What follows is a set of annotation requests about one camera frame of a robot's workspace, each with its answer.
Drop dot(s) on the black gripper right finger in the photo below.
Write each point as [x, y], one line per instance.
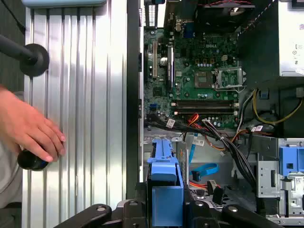
[237, 216]

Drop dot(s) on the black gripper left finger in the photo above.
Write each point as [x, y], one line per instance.
[99, 213]

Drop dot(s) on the hard disk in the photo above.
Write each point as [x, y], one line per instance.
[166, 202]

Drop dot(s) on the metal disk bay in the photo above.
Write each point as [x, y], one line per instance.
[161, 134]

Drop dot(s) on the black RAM slot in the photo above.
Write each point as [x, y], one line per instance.
[206, 101]
[206, 112]
[206, 109]
[206, 104]

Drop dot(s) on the person's hand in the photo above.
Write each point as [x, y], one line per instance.
[23, 123]

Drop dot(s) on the metal optical drive cage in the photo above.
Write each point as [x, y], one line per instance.
[266, 175]

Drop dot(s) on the blue plastic drive latch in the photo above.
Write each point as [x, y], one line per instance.
[291, 156]

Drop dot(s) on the black PC case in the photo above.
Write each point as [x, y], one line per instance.
[133, 95]

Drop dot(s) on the thin metal locking lever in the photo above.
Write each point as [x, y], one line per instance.
[241, 90]

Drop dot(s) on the CPU socket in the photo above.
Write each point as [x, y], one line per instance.
[203, 79]

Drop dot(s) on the metal socket cover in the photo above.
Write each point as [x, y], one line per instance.
[229, 69]

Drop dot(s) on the black round foot with rod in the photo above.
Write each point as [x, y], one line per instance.
[35, 60]

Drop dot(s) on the green motherboard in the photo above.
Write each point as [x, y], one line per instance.
[213, 47]

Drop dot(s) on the grey power supply unit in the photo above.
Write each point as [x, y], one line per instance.
[289, 35]

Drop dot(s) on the black case fan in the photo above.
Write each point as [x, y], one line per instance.
[213, 16]

